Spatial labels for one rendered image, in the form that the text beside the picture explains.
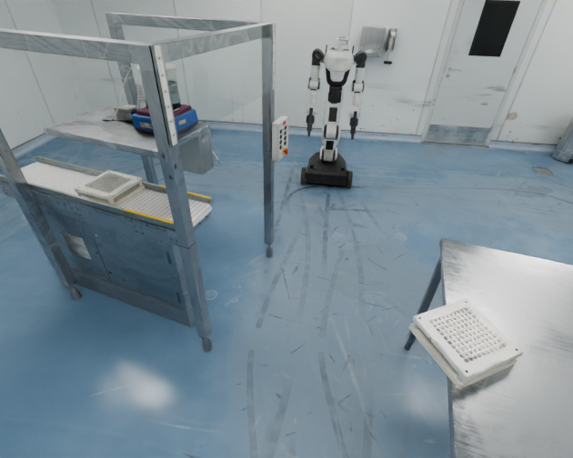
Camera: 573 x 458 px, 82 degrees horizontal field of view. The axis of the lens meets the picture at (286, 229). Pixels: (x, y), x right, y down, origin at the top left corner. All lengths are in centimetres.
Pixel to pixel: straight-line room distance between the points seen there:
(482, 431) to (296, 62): 472
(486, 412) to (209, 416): 135
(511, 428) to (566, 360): 38
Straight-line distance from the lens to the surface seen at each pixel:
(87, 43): 147
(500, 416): 127
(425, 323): 128
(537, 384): 140
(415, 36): 522
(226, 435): 202
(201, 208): 183
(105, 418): 222
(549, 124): 617
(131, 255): 219
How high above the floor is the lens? 186
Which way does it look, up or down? 36 degrees down
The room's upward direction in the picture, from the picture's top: 2 degrees clockwise
